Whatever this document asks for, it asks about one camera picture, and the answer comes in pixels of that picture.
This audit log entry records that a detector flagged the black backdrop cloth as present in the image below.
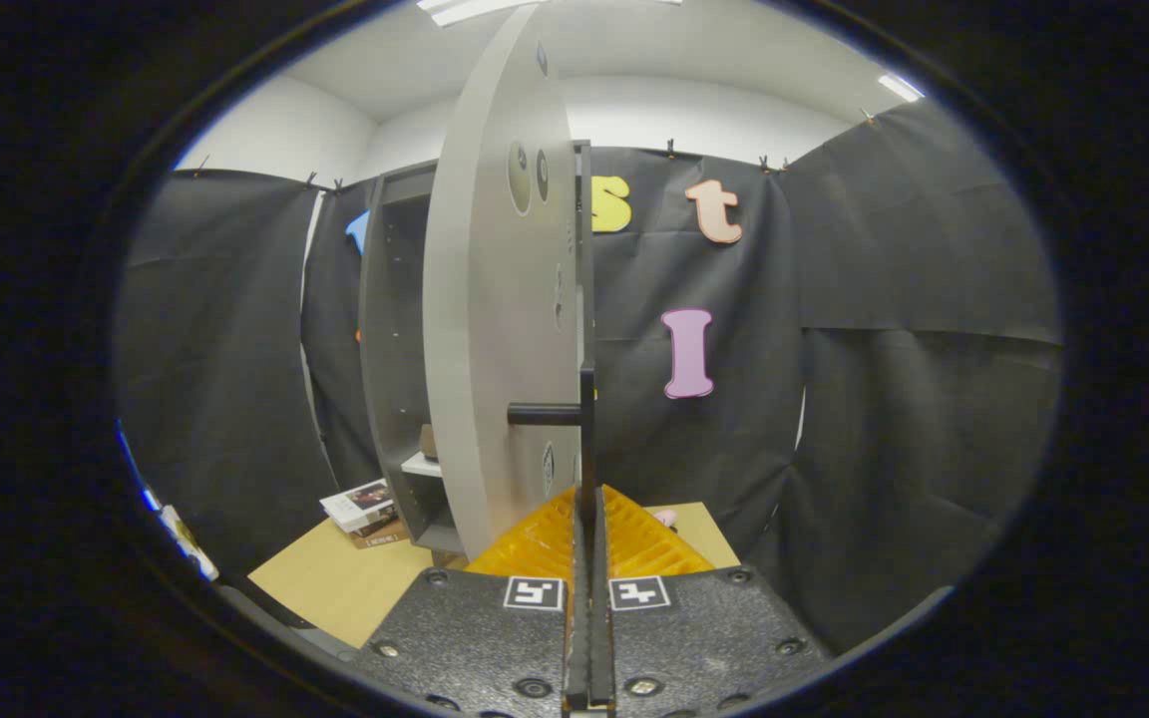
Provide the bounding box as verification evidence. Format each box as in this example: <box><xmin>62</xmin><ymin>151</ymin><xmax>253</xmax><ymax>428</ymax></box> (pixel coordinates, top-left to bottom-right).
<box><xmin>114</xmin><ymin>98</ymin><xmax>1066</xmax><ymax>654</ymax></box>

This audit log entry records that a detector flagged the white cover book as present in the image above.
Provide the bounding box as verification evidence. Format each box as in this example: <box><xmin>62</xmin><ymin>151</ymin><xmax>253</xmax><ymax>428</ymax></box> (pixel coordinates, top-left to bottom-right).
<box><xmin>319</xmin><ymin>478</ymin><xmax>397</xmax><ymax>532</ymax></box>

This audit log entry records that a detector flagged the grey shoe cabinet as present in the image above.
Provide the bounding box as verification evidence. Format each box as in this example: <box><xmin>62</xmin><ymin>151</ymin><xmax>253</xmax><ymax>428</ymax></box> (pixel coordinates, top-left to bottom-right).
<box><xmin>357</xmin><ymin>140</ymin><xmax>595</xmax><ymax>555</ymax></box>

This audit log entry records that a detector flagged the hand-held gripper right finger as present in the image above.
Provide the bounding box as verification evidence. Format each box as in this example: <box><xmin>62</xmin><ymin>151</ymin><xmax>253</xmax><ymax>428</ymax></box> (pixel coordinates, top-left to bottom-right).
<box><xmin>590</xmin><ymin>485</ymin><xmax>833</xmax><ymax>718</ymax></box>

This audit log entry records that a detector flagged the brown cover book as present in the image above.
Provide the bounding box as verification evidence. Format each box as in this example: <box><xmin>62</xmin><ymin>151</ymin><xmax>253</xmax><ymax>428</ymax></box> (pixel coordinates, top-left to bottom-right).
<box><xmin>348</xmin><ymin>517</ymin><xmax>412</xmax><ymax>550</ymax></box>

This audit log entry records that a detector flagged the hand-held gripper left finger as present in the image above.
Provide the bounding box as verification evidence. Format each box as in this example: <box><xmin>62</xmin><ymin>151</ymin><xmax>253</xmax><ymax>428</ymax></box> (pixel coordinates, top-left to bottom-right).
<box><xmin>353</xmin><ymin>485</ymin><xmax>591</xmax><ymax>718</ymax></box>

